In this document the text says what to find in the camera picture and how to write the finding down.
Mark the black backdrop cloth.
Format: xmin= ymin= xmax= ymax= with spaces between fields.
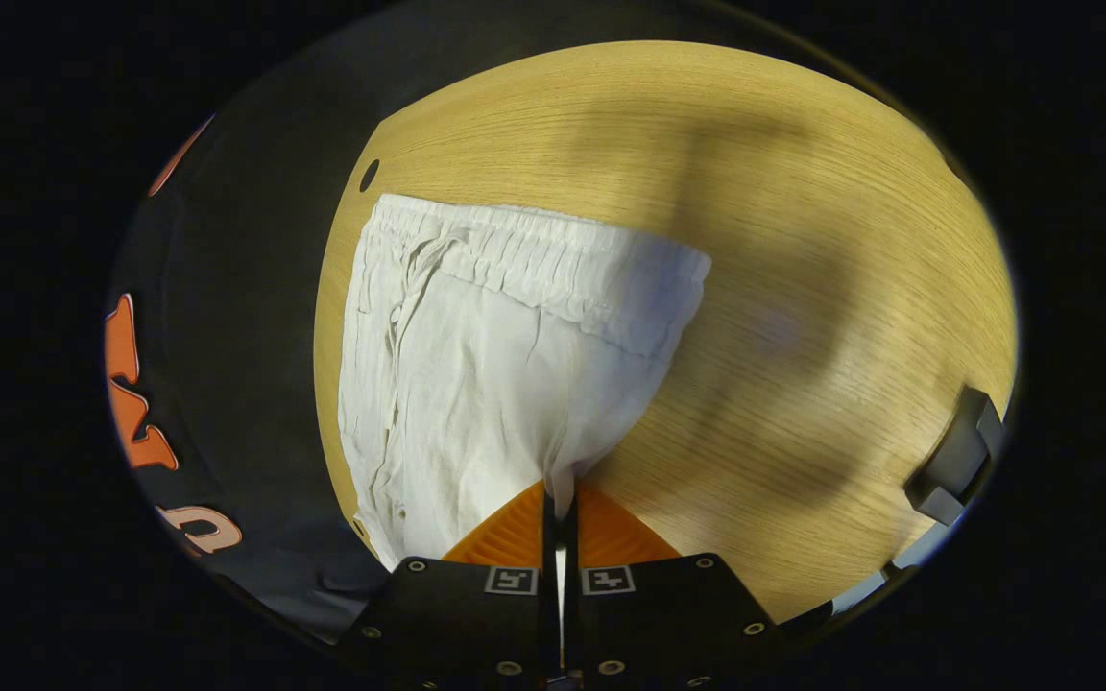
xmin=107 ymin=19 xmax=554 ymax=644

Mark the dark grey clamp block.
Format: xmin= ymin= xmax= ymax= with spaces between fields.
xmin=903 ymin=384 xmax=1007 ymax=527

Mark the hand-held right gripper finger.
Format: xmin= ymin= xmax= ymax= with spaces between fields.
xmin=337 ymin=480 xmax=559 ymax=691
xmin=565 ymin=482 xmax=781 ymax=691

